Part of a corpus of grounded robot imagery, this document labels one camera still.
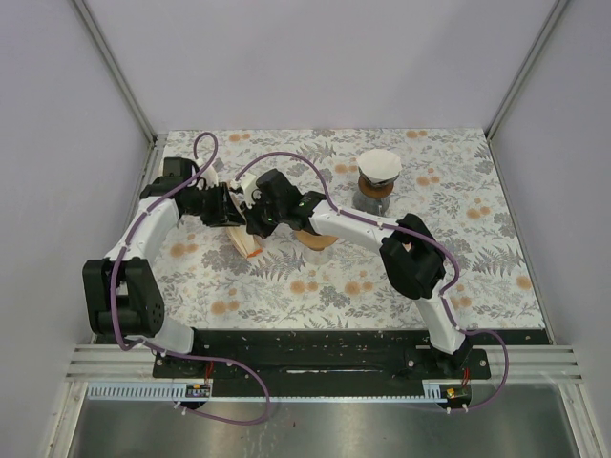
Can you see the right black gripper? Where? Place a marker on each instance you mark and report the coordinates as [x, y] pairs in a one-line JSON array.
[[252, 221]]

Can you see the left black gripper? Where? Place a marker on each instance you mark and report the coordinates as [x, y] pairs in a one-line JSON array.
[[225, 213]]

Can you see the coffee filter paper pack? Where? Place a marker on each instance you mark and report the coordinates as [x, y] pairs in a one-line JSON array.
[[249, 246]]

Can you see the white paper coffee filter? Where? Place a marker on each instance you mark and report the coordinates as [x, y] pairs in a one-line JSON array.
[[379, 161]]

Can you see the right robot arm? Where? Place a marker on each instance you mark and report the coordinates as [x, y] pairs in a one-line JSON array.
[[413, 260]]

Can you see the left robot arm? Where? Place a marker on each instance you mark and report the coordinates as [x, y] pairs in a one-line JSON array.
[[121, 290]]

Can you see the floral table mat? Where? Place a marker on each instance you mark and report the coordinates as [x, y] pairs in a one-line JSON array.
[[448, 179]]

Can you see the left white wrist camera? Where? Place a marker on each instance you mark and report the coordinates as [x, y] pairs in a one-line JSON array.
[[210, 177]]

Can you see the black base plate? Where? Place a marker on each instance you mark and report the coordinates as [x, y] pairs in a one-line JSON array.
[[333, 363]]

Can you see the left aluminium frame post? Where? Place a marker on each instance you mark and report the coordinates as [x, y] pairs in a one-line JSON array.
[[101, 44]]

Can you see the aluminium frame post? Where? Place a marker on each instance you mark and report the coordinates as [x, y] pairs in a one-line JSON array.
[[101, 44], [527, 66]]

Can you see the aluminium front rail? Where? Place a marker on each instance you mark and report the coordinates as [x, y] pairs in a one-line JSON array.
[[554, 364]]

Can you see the white slotted cable duct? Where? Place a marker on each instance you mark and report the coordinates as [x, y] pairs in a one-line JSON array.
[[173, 392]]

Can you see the right aluminium frame post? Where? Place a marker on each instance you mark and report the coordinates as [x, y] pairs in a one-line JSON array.
[[527, 66]]

